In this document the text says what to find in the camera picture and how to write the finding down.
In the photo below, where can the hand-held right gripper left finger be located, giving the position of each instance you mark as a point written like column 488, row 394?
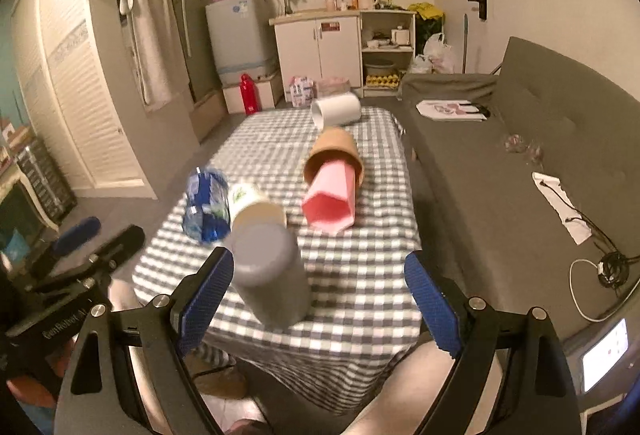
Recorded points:
column 207, row 296

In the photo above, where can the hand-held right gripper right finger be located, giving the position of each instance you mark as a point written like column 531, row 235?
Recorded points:
column 432, row 306

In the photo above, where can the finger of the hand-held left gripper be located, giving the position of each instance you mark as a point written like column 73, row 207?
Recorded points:
column 122, row 242
column 80, row 231

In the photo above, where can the grey cup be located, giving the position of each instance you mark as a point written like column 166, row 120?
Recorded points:
column 267, row 272

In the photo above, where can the white paper cup green print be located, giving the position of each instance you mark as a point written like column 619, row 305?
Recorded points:
column 252, row 209

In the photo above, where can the pink hexagonal cup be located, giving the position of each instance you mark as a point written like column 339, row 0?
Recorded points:
column 330, row 205

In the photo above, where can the brown cup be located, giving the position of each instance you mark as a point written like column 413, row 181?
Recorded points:
column 334, row 154

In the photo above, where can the person's left leg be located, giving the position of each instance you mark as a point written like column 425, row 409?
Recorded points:
column 125, row 300

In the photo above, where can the person's leg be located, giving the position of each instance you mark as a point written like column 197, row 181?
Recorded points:
column 400, row 390
column 125, row 300

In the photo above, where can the black storage crate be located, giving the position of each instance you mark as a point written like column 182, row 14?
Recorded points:
column 42, row 182

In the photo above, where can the grey white checked tablecloth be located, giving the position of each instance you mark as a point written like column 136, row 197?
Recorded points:
column 350, row 275

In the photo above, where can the person's right leg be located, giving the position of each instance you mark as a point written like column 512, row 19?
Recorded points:
column 400, row 390

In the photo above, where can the grey sofa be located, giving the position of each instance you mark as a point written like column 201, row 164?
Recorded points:
column 505, row 195

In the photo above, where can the white louvred wardrobe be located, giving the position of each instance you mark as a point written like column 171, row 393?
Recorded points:
column 75, row 90

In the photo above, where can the white paper sheet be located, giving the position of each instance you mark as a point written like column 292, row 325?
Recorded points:
column 562, row 207

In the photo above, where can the lit tablet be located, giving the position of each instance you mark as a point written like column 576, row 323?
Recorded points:
column 605, row 355

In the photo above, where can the clear plastic wrapper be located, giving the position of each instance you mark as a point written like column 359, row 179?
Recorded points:
column 522, row 148

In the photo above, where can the red bottle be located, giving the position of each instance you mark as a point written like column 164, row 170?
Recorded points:
column 248, row 94

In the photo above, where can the white base box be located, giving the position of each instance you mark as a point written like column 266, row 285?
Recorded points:
column 252, row 91

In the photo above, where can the white towel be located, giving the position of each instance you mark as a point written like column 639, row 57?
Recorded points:
column 150, row 32

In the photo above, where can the white pink packet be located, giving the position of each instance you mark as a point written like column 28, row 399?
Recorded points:
column 301, row 91

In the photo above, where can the egg tray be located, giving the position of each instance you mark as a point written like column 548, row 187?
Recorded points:
column 382, row 79

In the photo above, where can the white washing machine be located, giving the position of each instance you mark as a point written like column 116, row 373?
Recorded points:
column 240, row 35

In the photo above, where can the white plastic bag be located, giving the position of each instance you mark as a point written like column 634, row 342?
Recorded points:
column 436, row 50

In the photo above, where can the white open shelf unit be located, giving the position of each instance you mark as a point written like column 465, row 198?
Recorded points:
column 387, row 50

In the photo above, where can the white sink cabinet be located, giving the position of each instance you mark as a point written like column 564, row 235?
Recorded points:
column 316, row 49

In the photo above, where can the yellow bag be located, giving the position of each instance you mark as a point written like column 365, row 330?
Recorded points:
column 427, row 12

